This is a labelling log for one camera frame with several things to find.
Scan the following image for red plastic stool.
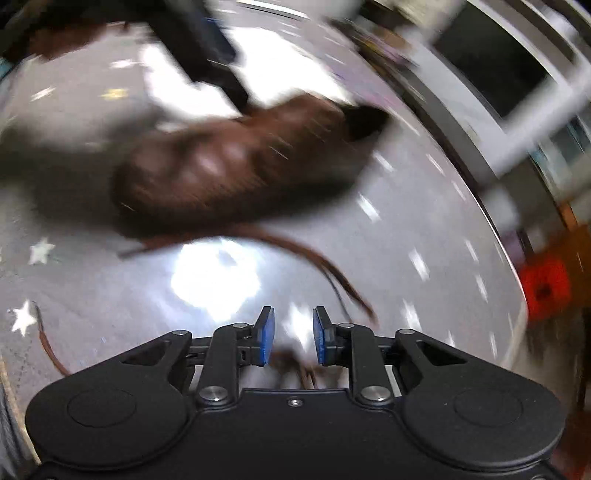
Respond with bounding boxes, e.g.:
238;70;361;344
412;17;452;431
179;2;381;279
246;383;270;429
518;257;572;323

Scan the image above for brown leather shoe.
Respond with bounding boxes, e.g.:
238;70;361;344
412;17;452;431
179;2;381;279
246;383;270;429
111;93;392;227

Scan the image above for white tv wall unit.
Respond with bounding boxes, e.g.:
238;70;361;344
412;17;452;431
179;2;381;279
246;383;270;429
405;1;590;175

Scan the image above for black flat television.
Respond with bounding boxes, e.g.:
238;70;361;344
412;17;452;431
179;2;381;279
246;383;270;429
433;3;548;119

